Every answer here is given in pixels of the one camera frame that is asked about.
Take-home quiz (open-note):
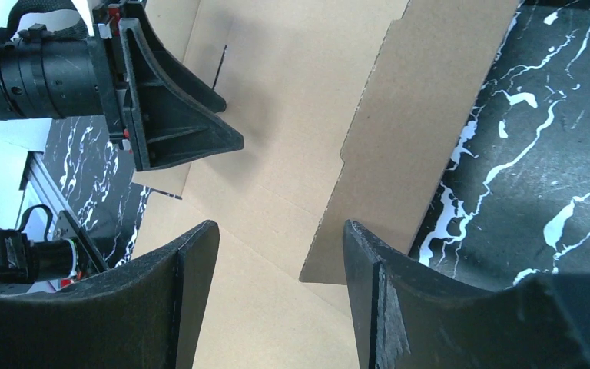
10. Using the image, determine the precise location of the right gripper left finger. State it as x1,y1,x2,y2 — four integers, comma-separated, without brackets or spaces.
0,220,220,368

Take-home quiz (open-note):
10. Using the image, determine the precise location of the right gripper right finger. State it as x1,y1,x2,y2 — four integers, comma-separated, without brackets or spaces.
343,221,590,368

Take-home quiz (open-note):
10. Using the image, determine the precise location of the aluminium front frame rail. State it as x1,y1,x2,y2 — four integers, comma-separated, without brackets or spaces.
15,151,68,241

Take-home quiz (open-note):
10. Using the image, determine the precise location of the brown cardboard box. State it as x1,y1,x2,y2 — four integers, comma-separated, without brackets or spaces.
133,1,519,368

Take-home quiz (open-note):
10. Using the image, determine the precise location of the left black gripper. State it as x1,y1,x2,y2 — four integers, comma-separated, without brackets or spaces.
0,1,244,171

